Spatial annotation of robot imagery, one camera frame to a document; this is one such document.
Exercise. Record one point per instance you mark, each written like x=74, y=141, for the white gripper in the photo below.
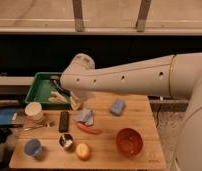
x=76, y=100

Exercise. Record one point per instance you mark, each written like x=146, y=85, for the yellow red apple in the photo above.
x=83, y=151

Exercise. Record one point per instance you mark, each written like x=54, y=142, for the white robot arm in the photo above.
x=178, y=76

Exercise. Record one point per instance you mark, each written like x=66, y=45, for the small metal cup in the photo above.
x=66, y=141

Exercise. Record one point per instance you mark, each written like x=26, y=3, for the blue cup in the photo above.
x=33, y=148

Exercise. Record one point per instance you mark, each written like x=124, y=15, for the blue grey cloth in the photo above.
x=86, y=116

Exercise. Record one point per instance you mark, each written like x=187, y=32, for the black remote control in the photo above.
x=63, y=122

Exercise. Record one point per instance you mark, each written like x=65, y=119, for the beige item in tray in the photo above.
x=57, y=97

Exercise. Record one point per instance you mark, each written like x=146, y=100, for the red sausage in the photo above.
x=86, y=129

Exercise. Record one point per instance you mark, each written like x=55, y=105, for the metal spoon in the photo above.
x=48, y=124

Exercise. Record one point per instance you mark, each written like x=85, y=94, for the green plastic tray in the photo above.
x=40, y=91

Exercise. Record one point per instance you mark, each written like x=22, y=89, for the blue sponge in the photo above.
x=117, y=107

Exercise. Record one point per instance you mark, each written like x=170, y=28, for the red bowl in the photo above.
x=129, y=142

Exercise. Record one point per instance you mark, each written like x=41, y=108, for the blue box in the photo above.
x=10, y=117

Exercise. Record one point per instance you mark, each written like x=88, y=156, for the black handled tool in tray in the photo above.
x=56, y=82

